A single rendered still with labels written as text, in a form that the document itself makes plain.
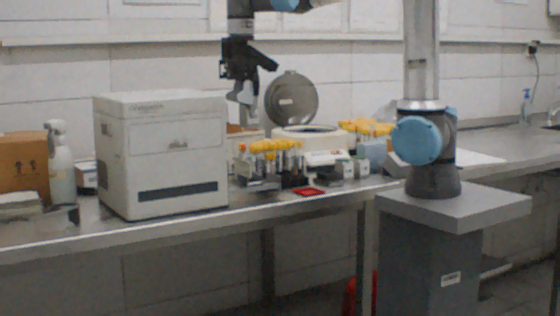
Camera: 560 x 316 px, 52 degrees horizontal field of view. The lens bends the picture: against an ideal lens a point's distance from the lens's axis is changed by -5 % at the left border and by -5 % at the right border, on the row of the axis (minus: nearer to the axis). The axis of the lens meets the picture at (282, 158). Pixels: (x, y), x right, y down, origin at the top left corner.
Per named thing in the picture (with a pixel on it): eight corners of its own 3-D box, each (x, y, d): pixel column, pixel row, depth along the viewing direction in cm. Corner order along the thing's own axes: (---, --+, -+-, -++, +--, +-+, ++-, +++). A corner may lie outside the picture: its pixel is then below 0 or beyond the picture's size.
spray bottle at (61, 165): (51, 214, 153) (44, 122, 149) (44, 206, 161) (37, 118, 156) (82, 209, 157) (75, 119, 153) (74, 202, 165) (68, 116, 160)
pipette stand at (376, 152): (367, 175, 197) (368, 145, 195) (353, 172, 202) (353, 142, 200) (389, 171, 202) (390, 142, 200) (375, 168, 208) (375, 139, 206)
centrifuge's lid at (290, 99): (265, 70, 224) (257, 72, 231) (270, 137, 225) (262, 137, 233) (317, 68, 232) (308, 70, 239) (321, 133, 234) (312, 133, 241)
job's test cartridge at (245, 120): (246, 129, 162) (246, 105, 161) (238, 127, 166) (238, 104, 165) (260, 127, 164) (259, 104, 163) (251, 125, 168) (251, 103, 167)
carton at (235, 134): (198, 184, 187) (196, 135, 184) (163, 168, 210) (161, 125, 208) (267, 174, 200) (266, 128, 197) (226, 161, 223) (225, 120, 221)
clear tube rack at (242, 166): (250, 185, 184) (249, 162, 183) (234, 179, 193) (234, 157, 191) (306, 177, 195) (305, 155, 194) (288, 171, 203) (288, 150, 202)
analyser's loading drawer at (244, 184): (215, 200, 159) (214, 181, 158) (204, 195, 164) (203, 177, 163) (281, 190, 170) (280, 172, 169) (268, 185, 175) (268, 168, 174)
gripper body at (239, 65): (218, 81, 162) (217, 36, 160) (246, 80, 167) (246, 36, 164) (231, 82, 156) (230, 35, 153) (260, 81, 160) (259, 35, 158)
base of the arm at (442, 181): (473, 194, 153) (475, 156, 151) (426, 202, 147) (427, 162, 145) (437, 183, 166) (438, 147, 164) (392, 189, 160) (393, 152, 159)
